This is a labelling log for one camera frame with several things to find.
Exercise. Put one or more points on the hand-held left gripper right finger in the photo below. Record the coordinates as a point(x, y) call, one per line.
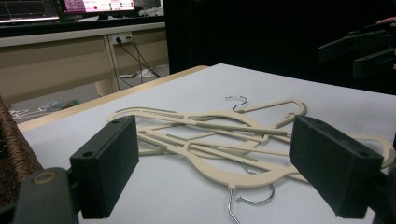
point(336, 168)

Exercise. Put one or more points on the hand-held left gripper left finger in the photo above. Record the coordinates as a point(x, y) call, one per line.
point(106, 168)

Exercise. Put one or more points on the cream plastic clothes hanger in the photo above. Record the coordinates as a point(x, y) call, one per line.
point(264, 139)
point(214, 174)
point(300, 106)

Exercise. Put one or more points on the brown wicker basket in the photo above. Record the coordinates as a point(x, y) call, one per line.
point(15, 155)

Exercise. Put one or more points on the colourful plastic things on floor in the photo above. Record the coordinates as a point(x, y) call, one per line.
point(60, 105)

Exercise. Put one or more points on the wooden shelf unit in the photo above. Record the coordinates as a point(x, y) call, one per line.
point(56, 65)

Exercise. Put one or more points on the white table sheet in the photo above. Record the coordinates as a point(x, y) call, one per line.
point(193, 90)

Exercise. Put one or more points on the white power strip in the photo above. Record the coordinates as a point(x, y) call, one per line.
point(121, 38)

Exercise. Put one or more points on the bright computer monitor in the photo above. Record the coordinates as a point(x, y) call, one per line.
point(99, 5)

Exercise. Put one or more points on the white crumpled thing on desk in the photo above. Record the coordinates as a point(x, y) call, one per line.
point(151, 11)

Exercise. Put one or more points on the dark computer monitor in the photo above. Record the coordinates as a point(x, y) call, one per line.
point(28, 9)

